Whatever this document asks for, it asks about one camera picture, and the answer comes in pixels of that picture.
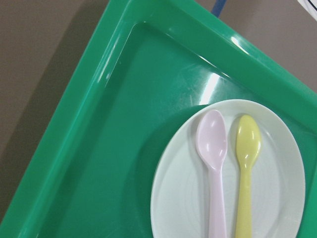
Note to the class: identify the green plastic tray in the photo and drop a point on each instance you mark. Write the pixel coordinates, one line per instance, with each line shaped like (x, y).
(149, 66)

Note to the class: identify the white round plate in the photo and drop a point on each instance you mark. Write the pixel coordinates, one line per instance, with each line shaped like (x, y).
(180, 191)

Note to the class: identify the yellow plastic spoon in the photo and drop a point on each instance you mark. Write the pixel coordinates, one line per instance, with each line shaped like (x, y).
(248, 146)

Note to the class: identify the pink plastic spoon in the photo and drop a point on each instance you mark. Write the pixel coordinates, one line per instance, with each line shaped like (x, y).
(211, 145)

